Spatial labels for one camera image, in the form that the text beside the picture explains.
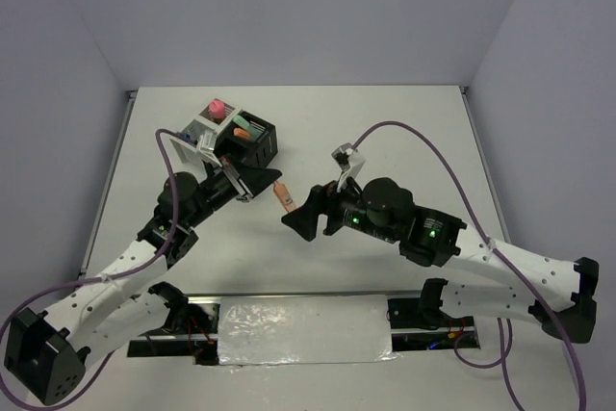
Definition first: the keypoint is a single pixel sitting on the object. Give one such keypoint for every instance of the white slotted container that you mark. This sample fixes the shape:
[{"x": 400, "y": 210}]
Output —
[{"x": 201, "y": 122}]

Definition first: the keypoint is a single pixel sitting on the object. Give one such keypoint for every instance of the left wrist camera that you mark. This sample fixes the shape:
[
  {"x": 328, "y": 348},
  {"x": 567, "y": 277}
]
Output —
[{"x": 205, "y": 148}]

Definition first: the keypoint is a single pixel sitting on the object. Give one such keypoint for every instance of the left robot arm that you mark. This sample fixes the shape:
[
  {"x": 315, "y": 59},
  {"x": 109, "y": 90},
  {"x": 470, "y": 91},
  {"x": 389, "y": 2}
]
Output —
[{"x": 50, "y": 351}]

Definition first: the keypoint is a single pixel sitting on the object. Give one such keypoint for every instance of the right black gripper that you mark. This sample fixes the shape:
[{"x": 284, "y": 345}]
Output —
[{"x": 323, "y": 198}]

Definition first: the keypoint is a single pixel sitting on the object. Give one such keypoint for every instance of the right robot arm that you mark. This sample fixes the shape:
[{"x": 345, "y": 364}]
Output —
[{"x": 556, "y": 295}]

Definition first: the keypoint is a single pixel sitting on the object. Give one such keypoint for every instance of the green highlighter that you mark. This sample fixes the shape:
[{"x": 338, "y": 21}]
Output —
[{"x": 243, "y": 123}]

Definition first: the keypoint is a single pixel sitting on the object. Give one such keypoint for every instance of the silver foil covered plate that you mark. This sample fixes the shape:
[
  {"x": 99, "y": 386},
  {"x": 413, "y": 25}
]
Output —
[{"x": 269, "y": 331}]

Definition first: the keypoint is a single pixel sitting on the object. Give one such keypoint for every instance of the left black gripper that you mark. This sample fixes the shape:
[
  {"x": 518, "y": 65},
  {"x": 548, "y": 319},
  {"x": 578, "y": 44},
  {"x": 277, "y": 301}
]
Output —
[{"x": 247, "y": 182}]

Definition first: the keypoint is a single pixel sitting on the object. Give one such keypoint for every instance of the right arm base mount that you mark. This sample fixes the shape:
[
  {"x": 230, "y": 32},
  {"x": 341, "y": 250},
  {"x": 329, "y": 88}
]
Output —
[{"x": 412, "y": 330}]

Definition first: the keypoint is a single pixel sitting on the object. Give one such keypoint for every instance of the orange cap highlighter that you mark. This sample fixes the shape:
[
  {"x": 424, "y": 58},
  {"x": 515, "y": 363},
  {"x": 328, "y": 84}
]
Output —
[{"x": 242, "y": 134}]

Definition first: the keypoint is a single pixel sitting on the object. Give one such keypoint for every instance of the pink cap glue bottle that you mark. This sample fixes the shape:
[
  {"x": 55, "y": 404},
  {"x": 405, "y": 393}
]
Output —
[{"x": 217, "y": 111}]

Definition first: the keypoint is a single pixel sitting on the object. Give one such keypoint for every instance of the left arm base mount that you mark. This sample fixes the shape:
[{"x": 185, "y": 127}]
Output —
[{"x": 196, "y": 339}]

